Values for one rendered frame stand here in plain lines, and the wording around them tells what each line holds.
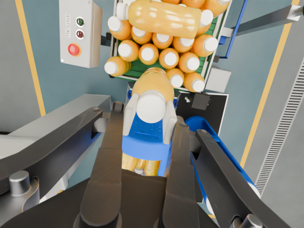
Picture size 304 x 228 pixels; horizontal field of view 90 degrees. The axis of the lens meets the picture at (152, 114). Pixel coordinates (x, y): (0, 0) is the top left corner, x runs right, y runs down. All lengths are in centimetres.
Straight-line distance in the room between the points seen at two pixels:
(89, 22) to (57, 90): 149
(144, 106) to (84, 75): 165
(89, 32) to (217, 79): 60
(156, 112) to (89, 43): 43
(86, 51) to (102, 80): 118
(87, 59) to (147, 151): 37
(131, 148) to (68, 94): 154
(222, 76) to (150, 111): 68
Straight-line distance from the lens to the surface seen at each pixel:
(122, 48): 53
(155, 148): 49
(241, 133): 211
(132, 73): 75
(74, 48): 59
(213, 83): 84
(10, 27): 220
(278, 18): 70
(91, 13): 59
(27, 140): 100
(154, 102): 19
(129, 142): 50
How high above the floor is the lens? 164
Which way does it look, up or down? 69 degrees down
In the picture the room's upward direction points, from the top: 174 degrees counter-clockwise
